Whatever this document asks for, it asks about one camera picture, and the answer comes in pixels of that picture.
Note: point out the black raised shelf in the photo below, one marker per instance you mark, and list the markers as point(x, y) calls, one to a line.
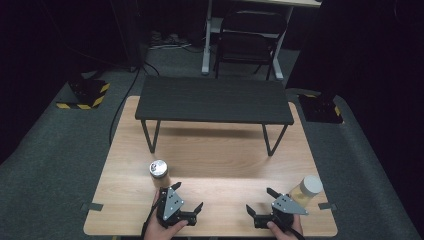
point(213, 100)

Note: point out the person's right hand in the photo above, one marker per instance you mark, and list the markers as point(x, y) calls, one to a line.
point(286, 235)

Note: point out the silver-lid jar of brown spice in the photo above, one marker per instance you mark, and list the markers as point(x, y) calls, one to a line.
point(159, 170)

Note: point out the yellow-black striped stand base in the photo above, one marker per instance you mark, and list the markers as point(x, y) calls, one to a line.
point(88, 95)
point(320, 108)

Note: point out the black folding chair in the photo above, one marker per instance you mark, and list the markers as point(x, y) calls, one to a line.
point(248, 43)

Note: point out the person's left hand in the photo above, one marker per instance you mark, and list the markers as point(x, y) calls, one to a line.
point(156, 230)

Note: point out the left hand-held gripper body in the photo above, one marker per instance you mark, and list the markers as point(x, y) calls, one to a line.
point(171, 203)

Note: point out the white desk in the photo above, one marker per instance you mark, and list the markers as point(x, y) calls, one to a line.
point(208, 40)

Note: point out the grey tape piece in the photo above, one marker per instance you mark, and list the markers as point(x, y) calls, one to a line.
point(328, 206)
point(92, 206)

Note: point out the white-lid jar of yellow powder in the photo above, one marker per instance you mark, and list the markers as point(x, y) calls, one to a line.
point(308, 190)

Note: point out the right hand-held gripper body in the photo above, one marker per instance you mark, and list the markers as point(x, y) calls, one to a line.
point(286, 206)

